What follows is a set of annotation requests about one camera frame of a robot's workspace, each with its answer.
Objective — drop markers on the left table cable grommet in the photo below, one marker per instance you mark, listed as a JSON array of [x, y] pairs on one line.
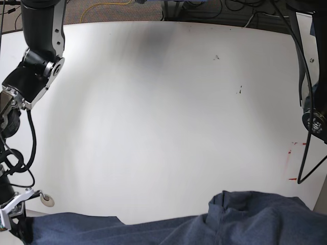
[[47, 200]]

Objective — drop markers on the dark blue T-shirt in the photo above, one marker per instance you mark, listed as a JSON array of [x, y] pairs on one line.
[[233, 218]]

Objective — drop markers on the red tape rectangle marking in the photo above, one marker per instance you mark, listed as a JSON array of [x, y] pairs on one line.
[[294, 160]]

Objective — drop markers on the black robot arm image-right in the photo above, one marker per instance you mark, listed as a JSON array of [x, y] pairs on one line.
[[306, 23]]

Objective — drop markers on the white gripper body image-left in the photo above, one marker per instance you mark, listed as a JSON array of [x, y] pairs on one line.
[[28, 194]]

